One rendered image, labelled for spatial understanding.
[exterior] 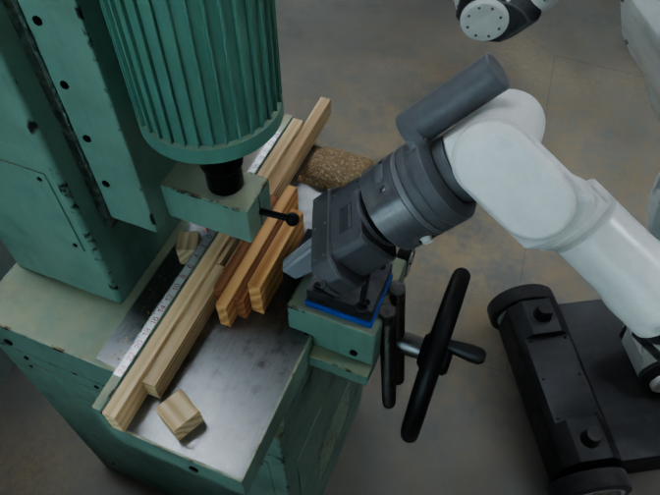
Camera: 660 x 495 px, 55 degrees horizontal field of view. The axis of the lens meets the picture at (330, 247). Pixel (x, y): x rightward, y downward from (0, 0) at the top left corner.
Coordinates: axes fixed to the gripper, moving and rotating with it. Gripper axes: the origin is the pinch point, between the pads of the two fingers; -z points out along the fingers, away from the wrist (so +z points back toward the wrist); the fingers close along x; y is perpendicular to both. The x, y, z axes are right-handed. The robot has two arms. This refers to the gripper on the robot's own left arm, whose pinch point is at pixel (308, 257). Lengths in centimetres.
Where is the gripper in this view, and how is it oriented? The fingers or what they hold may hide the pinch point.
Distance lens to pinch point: 66.4
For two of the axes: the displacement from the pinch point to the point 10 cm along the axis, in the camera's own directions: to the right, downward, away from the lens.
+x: 0.1, -7.7, 6.4
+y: -6.9, -4.6, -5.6
